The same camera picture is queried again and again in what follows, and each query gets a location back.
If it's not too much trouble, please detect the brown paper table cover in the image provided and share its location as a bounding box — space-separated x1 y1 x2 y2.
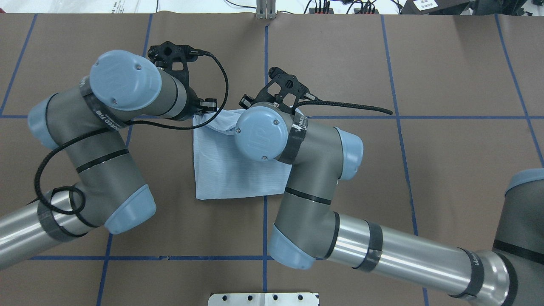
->
0 12 544 306

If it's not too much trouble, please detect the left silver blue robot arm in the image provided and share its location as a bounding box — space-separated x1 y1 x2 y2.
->
1 42 217 269

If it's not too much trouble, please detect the aluminium frame post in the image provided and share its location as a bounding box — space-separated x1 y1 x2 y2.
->
256 0 277 20

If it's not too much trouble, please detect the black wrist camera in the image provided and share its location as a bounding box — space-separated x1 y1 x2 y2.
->
239 67 318 115
147 41 202 86

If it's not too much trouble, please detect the light blue button shirt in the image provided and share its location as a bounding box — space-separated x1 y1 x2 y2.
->
193 110 292 200

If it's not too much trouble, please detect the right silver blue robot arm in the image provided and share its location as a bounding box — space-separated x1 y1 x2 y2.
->
266 119 541 306

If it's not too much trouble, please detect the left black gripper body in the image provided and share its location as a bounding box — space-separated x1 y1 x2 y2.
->
181 85 201 121

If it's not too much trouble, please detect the white pillar base plate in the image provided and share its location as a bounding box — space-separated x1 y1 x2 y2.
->
207 292 320 306

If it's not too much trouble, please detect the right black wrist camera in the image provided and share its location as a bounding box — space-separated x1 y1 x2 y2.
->
239 67 318 115

